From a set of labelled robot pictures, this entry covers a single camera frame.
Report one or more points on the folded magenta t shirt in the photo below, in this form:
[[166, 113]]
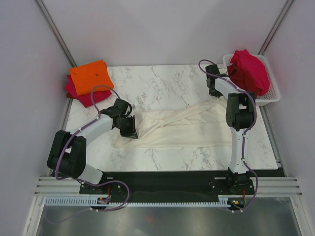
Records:
[[85, 99]]

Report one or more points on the folded orange t shirt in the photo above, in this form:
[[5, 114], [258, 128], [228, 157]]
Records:
[[88, 76]]

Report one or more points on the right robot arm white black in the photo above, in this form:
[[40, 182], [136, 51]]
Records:
[[240, 116]]

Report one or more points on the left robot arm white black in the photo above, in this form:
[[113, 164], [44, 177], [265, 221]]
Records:
[[67, 157]]

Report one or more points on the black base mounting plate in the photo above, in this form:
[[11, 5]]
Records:
[[161, 186]]

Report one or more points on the cream white t shirt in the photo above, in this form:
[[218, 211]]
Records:
[[198, 126]]

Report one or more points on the aluminium extrusion rail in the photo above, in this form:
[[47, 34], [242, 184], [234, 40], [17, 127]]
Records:
[[278, 187]]

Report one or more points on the crumpled magenta t shirt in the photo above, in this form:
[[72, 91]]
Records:
[[251, 73]]

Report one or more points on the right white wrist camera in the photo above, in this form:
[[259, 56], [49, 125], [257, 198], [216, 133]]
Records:
[[223, 71]]

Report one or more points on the white slotted cable duct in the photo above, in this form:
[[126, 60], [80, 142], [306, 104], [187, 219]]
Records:
[[105, 202]]

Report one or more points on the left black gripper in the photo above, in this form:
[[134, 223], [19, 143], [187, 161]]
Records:
[[131, 132]]

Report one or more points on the right corner metal post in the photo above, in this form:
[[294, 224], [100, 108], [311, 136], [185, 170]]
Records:
[[276, 25]]

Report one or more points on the corner metal post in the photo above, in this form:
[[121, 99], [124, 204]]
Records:
[[276, 25], [55, 31]]

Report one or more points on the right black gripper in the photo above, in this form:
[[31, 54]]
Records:
[[217, 94]]

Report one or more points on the left corner metal post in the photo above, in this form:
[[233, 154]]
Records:
[[55, 31]]

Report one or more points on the white plastic basket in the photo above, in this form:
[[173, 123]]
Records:
[[273, 94]]

